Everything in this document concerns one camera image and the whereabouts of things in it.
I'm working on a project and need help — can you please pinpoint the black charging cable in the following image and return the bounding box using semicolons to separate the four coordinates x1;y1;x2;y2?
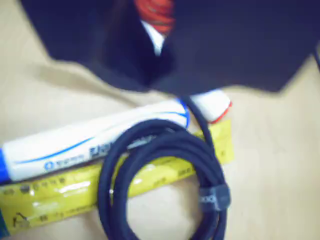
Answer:
97;94;232;240

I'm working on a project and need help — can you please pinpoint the blue capped white marker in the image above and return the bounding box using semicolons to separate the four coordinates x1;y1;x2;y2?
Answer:
0;98;191;183

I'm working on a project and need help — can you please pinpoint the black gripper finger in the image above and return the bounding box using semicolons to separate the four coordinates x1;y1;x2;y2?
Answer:
19;0;163;91
149;0;320;96

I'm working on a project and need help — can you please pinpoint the yellow plastic packet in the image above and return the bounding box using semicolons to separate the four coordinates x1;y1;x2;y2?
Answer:
0;119;236;238

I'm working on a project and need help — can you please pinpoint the red capped white marker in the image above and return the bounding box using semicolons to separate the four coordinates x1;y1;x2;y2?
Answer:
133;0;233;125

